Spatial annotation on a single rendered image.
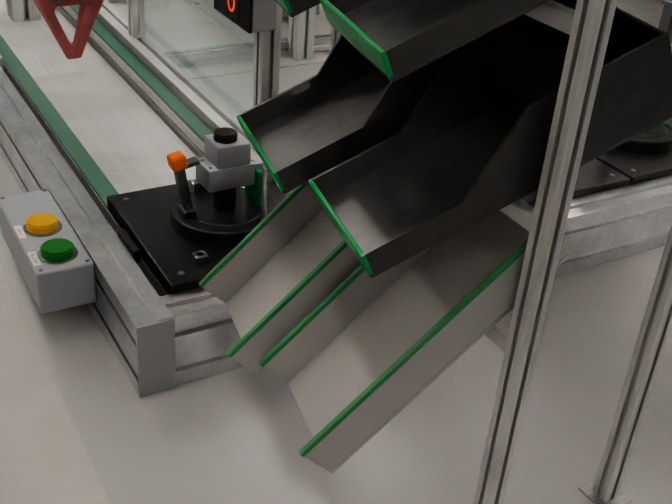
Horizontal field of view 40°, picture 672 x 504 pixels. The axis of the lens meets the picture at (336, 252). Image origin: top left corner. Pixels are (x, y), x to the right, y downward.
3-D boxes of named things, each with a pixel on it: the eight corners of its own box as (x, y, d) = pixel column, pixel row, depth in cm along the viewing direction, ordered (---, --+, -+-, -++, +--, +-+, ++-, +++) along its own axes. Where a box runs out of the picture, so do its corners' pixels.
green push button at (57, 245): (46, 271, 112) (44, 256, 111) (37, 255, 114) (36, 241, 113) (79, 264, 113) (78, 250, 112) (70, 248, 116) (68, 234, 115)
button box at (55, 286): (41, 315, 112) (36, 272, 109) (1, 235, 128) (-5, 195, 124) (97, 302, 116) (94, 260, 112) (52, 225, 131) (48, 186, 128)
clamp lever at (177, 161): (182, 212, 117) (171, 160, 112) (176, 205, 118) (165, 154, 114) (208, 203, 118) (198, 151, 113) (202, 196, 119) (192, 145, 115)
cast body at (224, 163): (209, 193, 116) (208, 142, 112) (195, 178, 119) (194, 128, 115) (269, 182, 120) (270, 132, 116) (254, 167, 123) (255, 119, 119)
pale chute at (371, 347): (332, 475, 81) (300, 455, 78) (288, 382, 91) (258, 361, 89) (572, 255, 77) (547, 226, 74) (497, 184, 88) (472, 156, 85)
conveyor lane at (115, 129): (174, 360, 113) (173, 293, 108) (10, 108, 174) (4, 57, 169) (372, 306, 126) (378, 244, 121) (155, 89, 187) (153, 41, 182)
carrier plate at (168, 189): (171, 300, 109) (171, 284, 107) (107, 208, 126) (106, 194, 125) (347, 257, 119) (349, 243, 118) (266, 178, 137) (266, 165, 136)
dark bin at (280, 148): (283, 195, 82) (250, 128, 78) (245, 135, 93) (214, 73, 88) (554, 52, 85) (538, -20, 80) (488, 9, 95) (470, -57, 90)
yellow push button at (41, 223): (31, 243, 117) (30, 229, 116) (23, 228, 120) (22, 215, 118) (63, 237, 118) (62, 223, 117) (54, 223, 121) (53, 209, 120)
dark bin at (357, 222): (370, 279, 72) (339, 207, 67) (316, 201, 82) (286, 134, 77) (680, 114, 74) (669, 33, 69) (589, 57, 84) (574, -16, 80)
